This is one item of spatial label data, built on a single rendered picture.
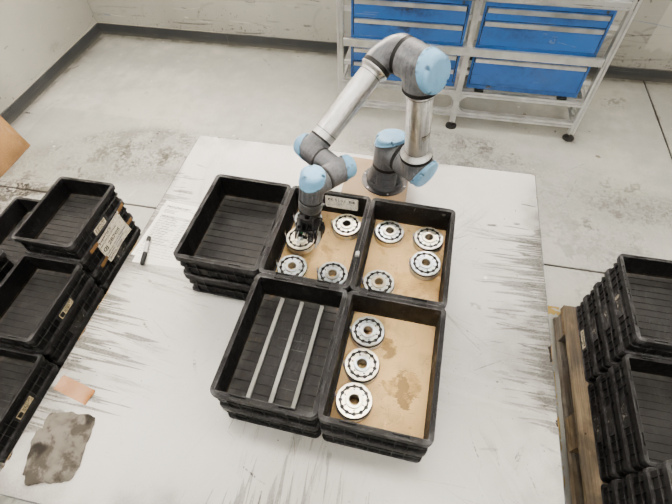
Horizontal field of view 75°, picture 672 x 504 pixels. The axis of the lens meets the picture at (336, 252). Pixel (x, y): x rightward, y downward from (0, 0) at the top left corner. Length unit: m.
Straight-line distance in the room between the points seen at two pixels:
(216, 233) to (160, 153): 1.85
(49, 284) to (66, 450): 1.02
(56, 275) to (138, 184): 1.06
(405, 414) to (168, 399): 0.75
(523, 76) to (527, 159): 0.54
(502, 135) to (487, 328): 2.12
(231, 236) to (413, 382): 0.83
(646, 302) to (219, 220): 1.75
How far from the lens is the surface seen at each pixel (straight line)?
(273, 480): 1.42
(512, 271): 1.78
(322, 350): 1.38
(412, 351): 1.39
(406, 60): 1.38
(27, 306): 2.44
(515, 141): 3.49
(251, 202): 1.76
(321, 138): 1.39
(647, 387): 2.15
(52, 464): 1.65
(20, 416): 2.30
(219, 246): 1.65
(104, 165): 3.55
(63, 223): 2.51
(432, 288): 1.51
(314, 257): 1.55
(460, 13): 3.09
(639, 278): 2.27
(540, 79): 3.34
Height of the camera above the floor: 2.09
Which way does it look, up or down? 54 degrees down
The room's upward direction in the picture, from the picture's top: 2 degrees counter-clockwise
